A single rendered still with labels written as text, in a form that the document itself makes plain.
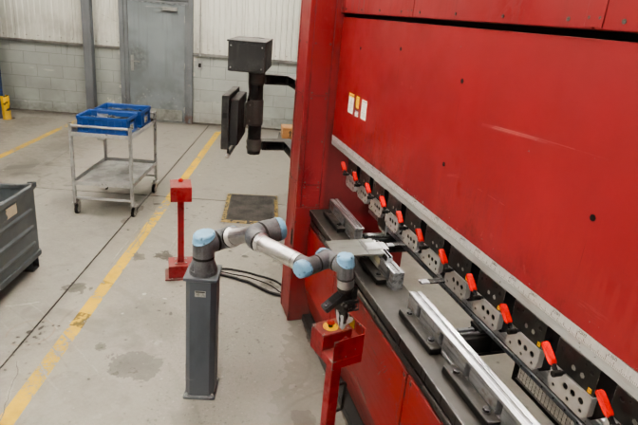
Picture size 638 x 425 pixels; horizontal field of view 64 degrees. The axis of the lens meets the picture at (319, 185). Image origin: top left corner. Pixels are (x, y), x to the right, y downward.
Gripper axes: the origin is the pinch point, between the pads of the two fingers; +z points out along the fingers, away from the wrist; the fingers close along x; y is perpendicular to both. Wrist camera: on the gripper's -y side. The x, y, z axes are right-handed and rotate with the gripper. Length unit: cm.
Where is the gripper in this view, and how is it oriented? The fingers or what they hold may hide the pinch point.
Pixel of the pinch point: (340, 326)
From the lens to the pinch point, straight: 235.0
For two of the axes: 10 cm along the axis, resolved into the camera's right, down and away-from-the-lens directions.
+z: 0.0, 9.3, 3.6
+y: 8.8, -1.7, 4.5
